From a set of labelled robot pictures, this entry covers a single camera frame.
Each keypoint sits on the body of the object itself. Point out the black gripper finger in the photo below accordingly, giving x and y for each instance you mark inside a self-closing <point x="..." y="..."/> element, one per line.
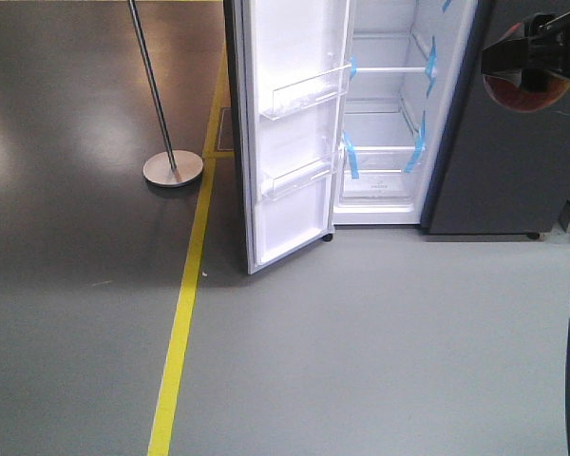
<point x="532" y="55"/>

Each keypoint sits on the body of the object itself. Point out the red apple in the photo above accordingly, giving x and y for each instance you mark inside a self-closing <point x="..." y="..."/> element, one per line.
<point x="526" y="91"/>

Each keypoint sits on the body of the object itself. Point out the grey fridge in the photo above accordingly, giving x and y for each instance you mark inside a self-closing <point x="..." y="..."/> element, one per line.
<point x="481" y="170"/>

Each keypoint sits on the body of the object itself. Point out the white fridge door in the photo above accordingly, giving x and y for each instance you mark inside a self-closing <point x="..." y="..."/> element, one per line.
<point x="271" y="44"/>

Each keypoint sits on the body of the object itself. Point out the clear crisper drawer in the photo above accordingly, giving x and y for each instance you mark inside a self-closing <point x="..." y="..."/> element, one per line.
<point x="378" y="173"/>

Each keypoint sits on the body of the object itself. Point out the clear upper door bin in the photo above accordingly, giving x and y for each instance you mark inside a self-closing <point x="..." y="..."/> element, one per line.
<point x="292" y="98"/>

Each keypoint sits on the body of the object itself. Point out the clear door bin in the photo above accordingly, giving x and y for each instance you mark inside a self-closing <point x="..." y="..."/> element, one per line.
<point x="292" y="98"/>
<point x="275" y="187"/>

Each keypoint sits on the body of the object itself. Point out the clear lower door bin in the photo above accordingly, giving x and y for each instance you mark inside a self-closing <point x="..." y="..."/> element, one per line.
<point x="275" y="187"/>

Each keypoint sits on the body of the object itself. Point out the matte silver stanchion post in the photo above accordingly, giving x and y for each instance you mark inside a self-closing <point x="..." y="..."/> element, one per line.
<point x="171" y="168"/>

